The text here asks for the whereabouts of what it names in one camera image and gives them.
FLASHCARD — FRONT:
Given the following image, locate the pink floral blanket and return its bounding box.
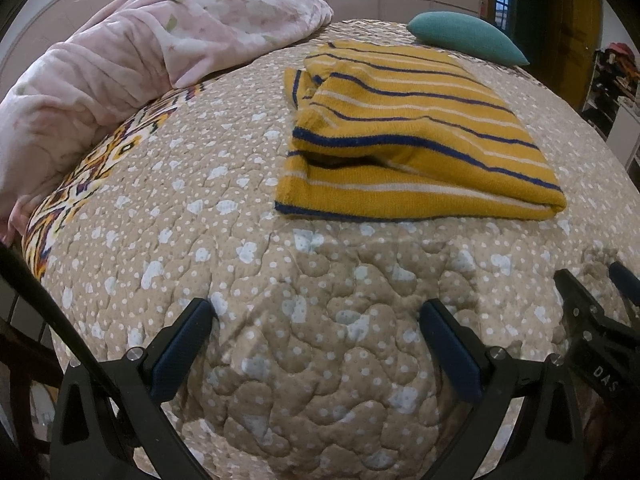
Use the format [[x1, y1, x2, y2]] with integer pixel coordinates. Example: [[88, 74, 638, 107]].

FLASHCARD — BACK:
[[0, 0, 335, 247]]

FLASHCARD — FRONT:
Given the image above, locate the beige dotted quilted bedspread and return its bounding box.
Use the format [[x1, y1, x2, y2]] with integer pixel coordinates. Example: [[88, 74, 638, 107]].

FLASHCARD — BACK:
[[22, 19, 640, 480]]

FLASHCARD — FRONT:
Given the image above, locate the teal pillow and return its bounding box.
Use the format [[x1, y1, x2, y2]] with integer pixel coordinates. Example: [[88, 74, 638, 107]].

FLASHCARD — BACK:
[[407, 11, 530, 67]]

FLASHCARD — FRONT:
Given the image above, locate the brown wooden door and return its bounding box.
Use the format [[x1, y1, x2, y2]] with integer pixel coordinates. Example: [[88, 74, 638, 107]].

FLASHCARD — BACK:
[[515, 0, 604, 111]]

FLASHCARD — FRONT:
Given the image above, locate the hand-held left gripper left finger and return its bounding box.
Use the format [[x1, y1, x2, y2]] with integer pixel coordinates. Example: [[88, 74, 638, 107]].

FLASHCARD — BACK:
[[50, 297, 221, 480]]

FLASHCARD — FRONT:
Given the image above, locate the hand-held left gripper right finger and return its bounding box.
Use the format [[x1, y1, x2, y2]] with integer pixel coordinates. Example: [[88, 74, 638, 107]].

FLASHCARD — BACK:
[[419, 298, 586, 480]]

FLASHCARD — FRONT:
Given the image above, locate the yellow striped knit sweater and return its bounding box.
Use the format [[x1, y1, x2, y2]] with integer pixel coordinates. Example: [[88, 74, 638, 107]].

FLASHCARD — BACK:
[[274, 40, 567, 223]]

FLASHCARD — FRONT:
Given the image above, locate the cluttered storage shelf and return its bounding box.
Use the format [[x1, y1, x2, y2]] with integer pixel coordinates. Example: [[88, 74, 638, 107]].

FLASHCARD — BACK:
[[580, 41, 640, 163]]

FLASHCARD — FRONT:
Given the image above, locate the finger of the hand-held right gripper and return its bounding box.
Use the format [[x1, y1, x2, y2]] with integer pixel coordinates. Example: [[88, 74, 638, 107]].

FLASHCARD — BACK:
[[553, 268, 617, 343], [607, 261, 640, 307]]

